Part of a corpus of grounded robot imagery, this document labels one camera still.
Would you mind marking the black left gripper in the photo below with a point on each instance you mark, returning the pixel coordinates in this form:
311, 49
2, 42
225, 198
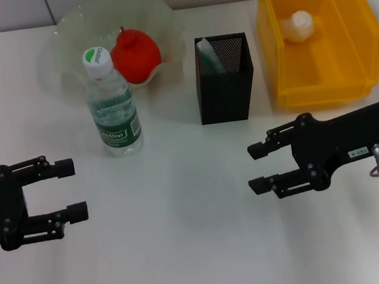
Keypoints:
3, 209

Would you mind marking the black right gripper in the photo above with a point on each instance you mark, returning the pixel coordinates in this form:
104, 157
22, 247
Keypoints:
342, 143

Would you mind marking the clear water bottle green label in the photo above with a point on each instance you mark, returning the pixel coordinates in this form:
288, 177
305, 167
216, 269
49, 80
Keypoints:
116, 122

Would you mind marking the green utility knife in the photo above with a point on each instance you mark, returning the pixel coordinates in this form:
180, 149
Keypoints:
213, 59

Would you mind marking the white paper ball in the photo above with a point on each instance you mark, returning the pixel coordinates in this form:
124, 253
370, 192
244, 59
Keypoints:
299, 27

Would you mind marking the red-orange toy orange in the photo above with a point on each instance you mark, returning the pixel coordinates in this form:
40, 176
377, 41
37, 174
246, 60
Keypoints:
138, 57

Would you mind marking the black mesh pen holder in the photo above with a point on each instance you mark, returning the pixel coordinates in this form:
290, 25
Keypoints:
226, 94

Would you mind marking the translucent green glass fruit plate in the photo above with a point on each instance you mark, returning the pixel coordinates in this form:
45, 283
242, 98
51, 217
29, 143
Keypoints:
76, 35

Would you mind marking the yellow plastic bin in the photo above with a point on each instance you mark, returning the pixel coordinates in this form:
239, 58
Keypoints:
337, 65

